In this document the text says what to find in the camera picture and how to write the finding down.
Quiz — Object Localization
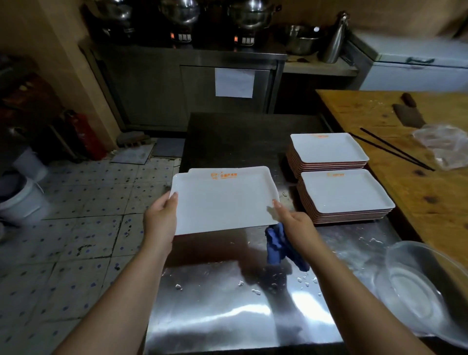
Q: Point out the wooden table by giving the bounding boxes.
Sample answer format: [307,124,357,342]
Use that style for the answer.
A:
[316,89,468,293]

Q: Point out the crumpled clear plastic bag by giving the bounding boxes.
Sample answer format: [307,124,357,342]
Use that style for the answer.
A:
[412,123,468,171]

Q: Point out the steel basin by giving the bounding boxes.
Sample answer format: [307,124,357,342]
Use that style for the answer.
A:
[281,24,324,56]

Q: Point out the steel work table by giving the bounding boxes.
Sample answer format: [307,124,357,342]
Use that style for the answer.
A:
[142,112,439,355]

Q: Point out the red fire extinguisher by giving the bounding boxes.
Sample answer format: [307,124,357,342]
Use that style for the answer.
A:
[65,109,107,161]

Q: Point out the black induction cooker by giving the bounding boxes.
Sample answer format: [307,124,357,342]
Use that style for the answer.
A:
[102,21,136,39]
[232,29,256,47]
[170,25,195,44]

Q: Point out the white plastic bucket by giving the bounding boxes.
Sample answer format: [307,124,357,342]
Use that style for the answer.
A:
[13,146,48,182]
[0,172,50,226]

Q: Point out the clear glass bowl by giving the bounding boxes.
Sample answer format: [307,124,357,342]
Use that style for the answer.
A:
[372,240,468,348]

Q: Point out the steel jug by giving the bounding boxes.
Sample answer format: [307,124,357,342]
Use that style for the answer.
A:
[321,11,351,64]

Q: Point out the dark grey tile piece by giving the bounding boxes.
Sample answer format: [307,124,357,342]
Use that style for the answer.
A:
[152,138,185,158]

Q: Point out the person's left forearm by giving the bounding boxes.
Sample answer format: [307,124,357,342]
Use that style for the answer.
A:
[53,243,173,355]

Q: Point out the dark storage rack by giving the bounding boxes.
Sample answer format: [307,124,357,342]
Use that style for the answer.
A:
[0,55,70,165]

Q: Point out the grey brick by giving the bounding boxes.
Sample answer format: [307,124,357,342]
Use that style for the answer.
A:
[117,131,153,148]

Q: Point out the stack of white plates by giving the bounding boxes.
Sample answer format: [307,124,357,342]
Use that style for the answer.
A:
[296,169,396,224]
[286,133,370,179]

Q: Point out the white chest freezer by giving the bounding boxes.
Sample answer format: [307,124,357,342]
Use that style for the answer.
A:
[343,31,468,92]

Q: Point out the beige side counter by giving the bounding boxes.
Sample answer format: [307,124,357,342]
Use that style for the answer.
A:
[283,55,359,78]

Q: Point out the white paper sheet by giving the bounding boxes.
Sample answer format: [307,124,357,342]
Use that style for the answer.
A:
[214,68,256,99]

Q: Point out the person's right hand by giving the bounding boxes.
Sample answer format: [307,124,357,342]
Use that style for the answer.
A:
[272,199,325,262]

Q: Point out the person's left hand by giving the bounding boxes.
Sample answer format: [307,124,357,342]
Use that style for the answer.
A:
[142,192,179,253]

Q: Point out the loose light floor tile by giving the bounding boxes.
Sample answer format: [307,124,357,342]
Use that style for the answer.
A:
[111,143,156,165]

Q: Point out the person's right forearm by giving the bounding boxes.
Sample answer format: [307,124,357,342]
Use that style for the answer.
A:
[307,241,436,355]

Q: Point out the white rectangular plate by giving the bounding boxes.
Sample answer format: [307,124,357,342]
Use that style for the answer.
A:
[170,165,280,236]

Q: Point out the steel cleaver with dark handle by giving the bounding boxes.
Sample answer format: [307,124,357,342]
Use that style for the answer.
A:
[391,92,427,129]

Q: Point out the black chopstick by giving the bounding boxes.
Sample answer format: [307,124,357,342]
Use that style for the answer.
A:
[349,132,434,172]
[360,127,436,172]

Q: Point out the blue cloth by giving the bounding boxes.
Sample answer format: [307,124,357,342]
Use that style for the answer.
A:
[265,222,311,273]

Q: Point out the stainless steel cabinet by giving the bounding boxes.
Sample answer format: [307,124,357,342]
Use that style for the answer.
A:
[78,40,288,132]

